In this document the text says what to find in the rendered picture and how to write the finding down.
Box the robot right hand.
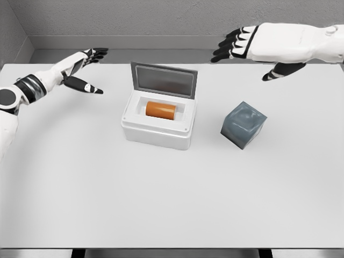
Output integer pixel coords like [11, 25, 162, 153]
[210, 23, 321, 82]

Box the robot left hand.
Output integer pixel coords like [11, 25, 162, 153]
[52, 47, 109, 95]

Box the grey cube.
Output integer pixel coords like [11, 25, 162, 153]
[220, 101, 268, 150]

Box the orange cylinder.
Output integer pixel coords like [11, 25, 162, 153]
[145, 100, 177, 120]

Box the white box with hinged lid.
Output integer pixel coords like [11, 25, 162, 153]
[120, 61, 199, 152]

